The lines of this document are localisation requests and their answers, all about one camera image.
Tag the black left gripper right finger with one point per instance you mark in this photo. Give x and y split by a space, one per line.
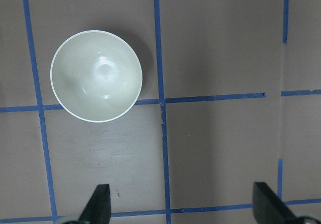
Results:
268 208

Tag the white ceramic bowl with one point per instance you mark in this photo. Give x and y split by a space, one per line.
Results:
96 76

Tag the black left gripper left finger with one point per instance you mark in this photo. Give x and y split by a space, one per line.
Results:
98 208

